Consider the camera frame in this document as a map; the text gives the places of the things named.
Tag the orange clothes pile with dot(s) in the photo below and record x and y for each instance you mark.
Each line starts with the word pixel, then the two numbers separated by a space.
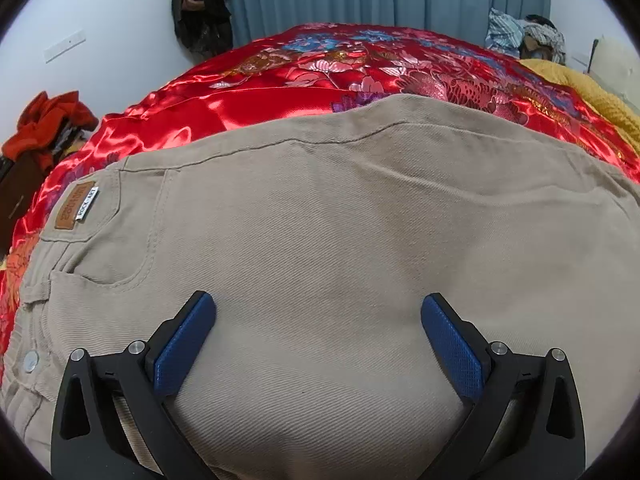
pixel 47 120

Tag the yellow blanket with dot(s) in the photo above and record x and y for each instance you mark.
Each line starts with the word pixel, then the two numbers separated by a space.
pixel 590 92

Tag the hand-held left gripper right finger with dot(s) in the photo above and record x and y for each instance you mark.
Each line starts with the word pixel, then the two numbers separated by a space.
pixel 452 345

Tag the cream pillow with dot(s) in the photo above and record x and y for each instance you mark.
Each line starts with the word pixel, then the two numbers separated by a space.
pixel 617 67

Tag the brown wooden cabinet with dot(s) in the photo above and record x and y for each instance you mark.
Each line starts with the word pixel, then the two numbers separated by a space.
pixel 17 200

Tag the beige pants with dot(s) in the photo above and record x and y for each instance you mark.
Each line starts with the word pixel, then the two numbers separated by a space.
pixel 320 240

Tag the dark hanging clothes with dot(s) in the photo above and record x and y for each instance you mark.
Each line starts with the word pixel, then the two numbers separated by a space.
pixel 205 10

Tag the dark patterned cloth pile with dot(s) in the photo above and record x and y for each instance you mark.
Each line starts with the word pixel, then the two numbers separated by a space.
pixel 545 37

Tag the red floral satin blanket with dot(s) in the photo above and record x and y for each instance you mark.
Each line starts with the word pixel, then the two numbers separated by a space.
pixel 250 100

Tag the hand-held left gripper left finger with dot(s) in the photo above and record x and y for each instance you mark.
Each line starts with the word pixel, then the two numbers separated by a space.
pixel 182 345

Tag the white wall plate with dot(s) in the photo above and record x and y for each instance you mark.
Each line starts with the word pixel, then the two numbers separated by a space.
pixel 65 47

